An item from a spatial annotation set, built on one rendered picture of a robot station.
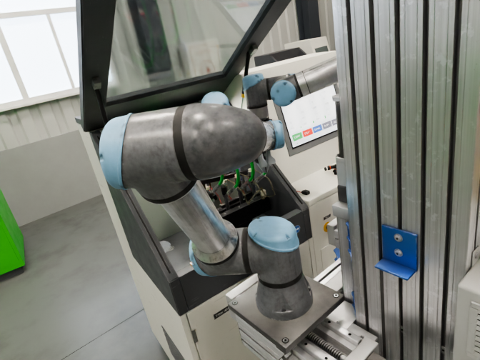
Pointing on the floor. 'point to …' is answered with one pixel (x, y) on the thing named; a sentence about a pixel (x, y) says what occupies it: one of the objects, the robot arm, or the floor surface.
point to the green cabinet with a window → (10, 243)
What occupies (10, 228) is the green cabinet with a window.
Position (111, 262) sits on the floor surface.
